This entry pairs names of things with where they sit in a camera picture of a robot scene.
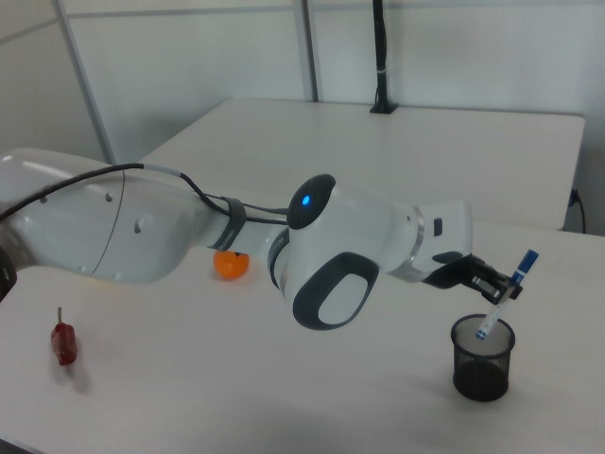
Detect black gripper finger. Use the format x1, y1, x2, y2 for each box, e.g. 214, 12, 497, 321
495, 270, 525, 300
471, 276, 504, 305

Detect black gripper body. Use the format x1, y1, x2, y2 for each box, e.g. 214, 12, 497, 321
422, 253, 497, 290

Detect blue and white marker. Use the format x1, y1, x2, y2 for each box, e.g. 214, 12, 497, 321
474, 249, 542, 341

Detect black mesh pen cup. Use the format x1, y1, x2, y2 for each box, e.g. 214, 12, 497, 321
450, 315, 517, 403

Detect white side table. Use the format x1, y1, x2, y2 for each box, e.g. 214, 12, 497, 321
139, 97, 587, 233

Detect orange tangerine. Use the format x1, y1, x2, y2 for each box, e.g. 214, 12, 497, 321
212, 250, 251, 282

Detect black pole with base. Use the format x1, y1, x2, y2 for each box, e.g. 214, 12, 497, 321
369, 0, 399, 115

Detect red chili pepper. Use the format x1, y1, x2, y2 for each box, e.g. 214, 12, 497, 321
50, 306, 79, 368

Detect black wall plug cable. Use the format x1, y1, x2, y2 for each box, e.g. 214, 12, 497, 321
569, 187, 587, 236

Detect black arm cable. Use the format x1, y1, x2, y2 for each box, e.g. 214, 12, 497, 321
0, 163, 290, 224

